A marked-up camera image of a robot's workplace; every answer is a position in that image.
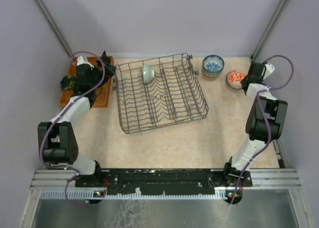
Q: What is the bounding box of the orange white patterned bowl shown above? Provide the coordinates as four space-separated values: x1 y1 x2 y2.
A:
226 71 246 87

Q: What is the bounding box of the green leaf patterned bowl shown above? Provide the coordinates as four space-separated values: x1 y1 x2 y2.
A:
226 82 242 88

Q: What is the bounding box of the blue white floral bowl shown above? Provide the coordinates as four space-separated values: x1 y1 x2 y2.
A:
202 55 225 71

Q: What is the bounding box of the blue lattice patterned bowl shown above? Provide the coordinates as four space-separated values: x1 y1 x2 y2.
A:
202 71 220 77

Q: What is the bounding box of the yellow blue patterned bowl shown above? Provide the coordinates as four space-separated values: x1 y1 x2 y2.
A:
202 68 223 74

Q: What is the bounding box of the grey wire dish rack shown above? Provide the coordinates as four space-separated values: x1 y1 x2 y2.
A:
113 53 209 134

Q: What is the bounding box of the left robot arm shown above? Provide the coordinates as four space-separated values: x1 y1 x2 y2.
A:
37 51 116 187

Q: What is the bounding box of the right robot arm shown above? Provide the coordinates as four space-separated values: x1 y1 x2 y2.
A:
222 61 288 186

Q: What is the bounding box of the wooden compartment tray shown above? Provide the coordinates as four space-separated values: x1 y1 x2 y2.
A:
59 56 114 108

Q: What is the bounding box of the pale green grid bowl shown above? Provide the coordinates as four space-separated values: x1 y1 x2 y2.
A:
143 64 155 84

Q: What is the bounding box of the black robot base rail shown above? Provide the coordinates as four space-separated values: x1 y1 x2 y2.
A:
75 168 253 203

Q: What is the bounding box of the aluminium frame rail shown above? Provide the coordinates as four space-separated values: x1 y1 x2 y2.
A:
250 168 301 189

